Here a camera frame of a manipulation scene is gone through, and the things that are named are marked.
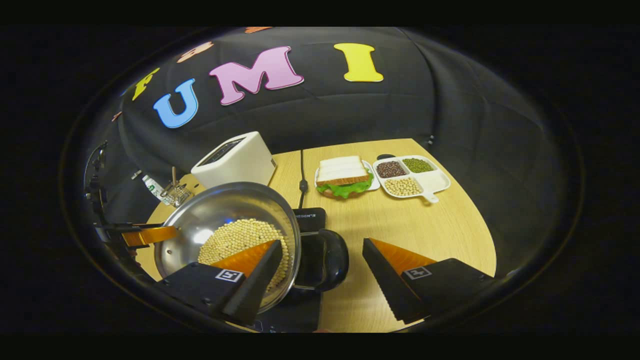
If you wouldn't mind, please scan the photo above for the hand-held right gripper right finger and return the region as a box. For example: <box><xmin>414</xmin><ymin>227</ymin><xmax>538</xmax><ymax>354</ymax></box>
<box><xmin>362</xmin><ymin>237</ymin><xmax>498</xmax><ymax>323</ymax></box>

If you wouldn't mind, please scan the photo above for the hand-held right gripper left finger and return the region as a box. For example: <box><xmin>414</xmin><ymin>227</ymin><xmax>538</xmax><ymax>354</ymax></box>
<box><xmin>159</xmin><ymin>240</ymin><xmax>284</xmax><ymax>325</ymax></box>

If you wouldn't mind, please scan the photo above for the black induction cooktop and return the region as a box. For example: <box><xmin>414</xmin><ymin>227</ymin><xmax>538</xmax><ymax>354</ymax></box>
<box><xmin>240</xmin><ymin>207</ymin><xmax>328</xmax><ymax>333</ymax></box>

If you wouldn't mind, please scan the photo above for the steel pot with black handles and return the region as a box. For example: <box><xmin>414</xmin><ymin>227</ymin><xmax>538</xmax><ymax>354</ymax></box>
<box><xmin>154</xmin><ymin>181</ymin><xmax>350</xmax><ymax>314</ymax></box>

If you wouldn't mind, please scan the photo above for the white bottle with green label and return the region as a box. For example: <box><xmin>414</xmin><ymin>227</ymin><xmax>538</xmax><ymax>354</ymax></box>
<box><xmin>141</xmin><ymin>174</ymin><xmax>166</xmax><ymax>201</ymax></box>

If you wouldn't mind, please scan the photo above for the pile of yellow soybeans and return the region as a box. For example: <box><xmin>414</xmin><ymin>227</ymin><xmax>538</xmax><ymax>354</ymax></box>
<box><xmin>197</xmin><ymin>218</ymin><xmax>291</xmax><ymax>293</ymax></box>

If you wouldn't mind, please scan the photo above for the white divided tray of beans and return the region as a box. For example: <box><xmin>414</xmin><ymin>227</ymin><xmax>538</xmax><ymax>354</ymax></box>
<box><xmin>372</xmin><ymin>155</ymin><xmax>452</xmax><ymax>204</ymax></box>

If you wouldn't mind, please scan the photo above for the white toaster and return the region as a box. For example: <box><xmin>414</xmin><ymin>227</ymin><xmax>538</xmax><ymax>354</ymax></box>
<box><xmin>191</xmin><ymin>131</ymin><xmax>277</xmax><ymax>190</ymax></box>

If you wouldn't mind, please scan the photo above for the sandwich with lettuce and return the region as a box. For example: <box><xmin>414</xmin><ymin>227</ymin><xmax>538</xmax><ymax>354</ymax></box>
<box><xmin>316</xmin><ymin>155</ymin><xmax>375</xmax><ymax>199</ymax></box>

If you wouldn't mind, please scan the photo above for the wire mesh basket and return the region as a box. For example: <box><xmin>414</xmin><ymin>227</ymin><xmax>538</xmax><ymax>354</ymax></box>
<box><xmin>161</xmin><ymin>182</ymin><xmax>193</xmax><ymax>207</ymax></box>

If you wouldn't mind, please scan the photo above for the black power cable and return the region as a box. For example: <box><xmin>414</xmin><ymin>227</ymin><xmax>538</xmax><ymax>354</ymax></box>
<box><xmin>297</xmin><ymin>149</ymin><xmax>308</xmax><ymax>210</ymax></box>

